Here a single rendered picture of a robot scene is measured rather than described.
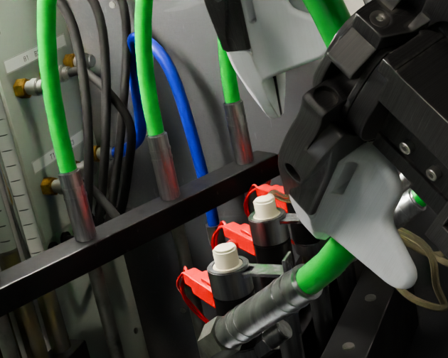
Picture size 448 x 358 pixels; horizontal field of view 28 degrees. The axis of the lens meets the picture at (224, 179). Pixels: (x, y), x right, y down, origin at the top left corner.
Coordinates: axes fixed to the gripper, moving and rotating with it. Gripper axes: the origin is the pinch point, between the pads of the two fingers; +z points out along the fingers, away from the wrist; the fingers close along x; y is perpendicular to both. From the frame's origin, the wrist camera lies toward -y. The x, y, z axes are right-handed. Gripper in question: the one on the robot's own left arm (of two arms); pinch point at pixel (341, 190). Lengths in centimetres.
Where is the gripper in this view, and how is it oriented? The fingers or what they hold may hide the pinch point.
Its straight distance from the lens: 39.2
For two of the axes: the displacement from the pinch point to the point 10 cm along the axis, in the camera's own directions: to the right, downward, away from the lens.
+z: -1.0, 4.7, 8.8
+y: 6.3, 7.1, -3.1
